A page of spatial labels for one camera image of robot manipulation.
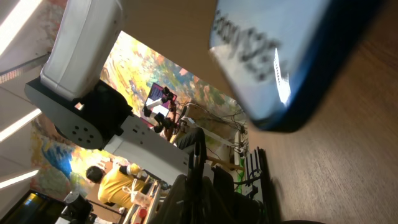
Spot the blue Samsung Galaxy smartphone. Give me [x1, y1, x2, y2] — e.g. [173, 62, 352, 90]
[209, 0, 382, 133]

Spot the distant robot arm setup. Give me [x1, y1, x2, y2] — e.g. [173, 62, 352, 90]
[142, 83, 177, 133]

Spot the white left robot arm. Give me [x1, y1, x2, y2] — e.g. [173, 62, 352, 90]
[25, 0, 214, 184]

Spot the person in yellow shirt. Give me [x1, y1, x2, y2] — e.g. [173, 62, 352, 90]
[86, 164, 150, 208]

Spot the dark monitor screen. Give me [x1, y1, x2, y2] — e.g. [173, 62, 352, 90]
[1, 190, 66, 224]

